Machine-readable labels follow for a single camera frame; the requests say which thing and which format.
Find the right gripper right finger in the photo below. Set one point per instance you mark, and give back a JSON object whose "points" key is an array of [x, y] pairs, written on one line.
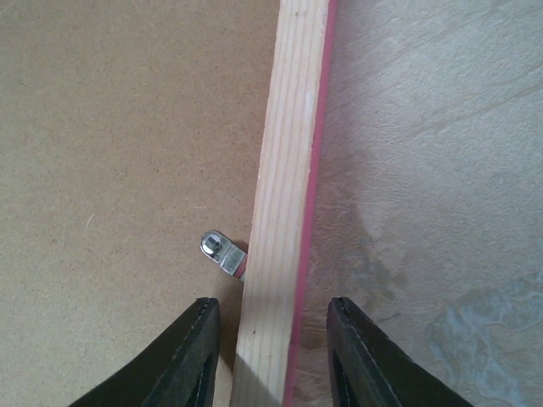
{"points": [[367, 368]]}

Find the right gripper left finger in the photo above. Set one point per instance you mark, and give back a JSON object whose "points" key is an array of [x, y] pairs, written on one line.
{"points": [[177, 369]]}

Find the pink picture frame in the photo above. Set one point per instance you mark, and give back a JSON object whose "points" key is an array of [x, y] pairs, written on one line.
{"points": [[280, 238]]}

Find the brown cardboard backing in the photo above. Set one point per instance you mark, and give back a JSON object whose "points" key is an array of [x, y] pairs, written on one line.
{"points": [[128, 129]]}

